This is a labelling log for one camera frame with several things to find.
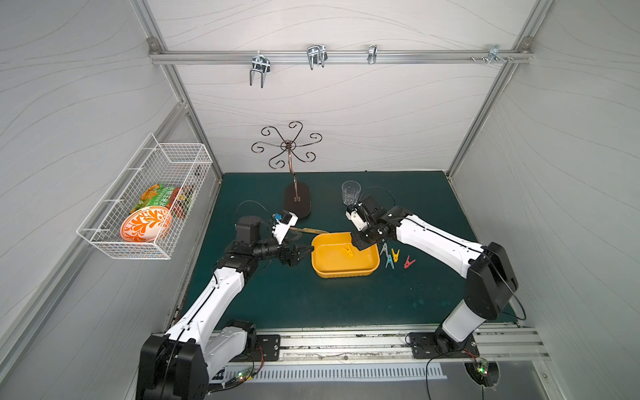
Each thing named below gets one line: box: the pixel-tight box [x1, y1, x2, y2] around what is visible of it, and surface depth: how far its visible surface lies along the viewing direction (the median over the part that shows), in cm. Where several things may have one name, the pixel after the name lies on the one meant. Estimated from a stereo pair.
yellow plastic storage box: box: [311, 231, 381, 279], surface depth 94 cm
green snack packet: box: [130, 183, 182, 215], surface depth 68 cm
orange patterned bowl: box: [120, 205, 172, 243], surface depth 64 cm
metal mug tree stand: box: [250, 120, 323, 220], surface depth 90 cm
